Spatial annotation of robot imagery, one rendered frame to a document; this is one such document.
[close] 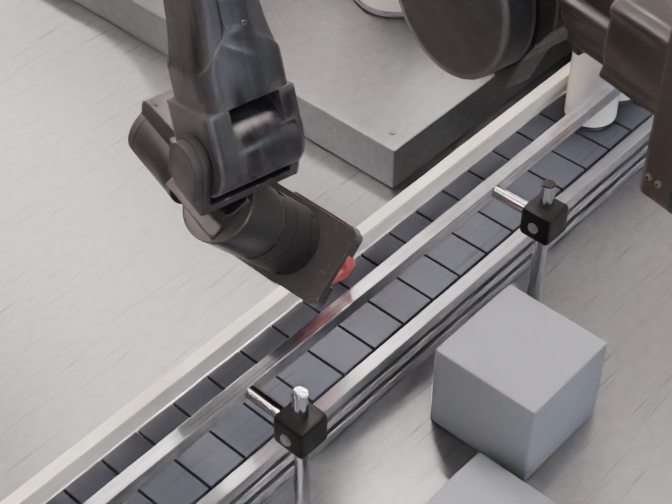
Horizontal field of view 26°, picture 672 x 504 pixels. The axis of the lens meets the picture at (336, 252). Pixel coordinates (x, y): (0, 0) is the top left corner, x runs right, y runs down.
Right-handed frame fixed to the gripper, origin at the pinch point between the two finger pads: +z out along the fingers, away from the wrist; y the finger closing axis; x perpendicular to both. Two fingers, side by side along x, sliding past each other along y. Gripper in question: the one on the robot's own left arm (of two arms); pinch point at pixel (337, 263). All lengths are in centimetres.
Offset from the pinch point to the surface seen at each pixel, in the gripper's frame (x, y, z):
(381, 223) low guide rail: -4.6, 3.6, 9.6
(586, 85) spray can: -25.9, 0.1, 24.1
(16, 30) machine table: -2, 60, 17
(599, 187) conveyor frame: -18.3, -5.0, 27.8
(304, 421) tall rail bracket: 10.4, -9.9, -10.2
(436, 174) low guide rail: -11.0, 3.9, 14.4
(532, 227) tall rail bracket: -10.9, -9.2, 8.8
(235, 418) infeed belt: 14.8, -0.5, -2.2
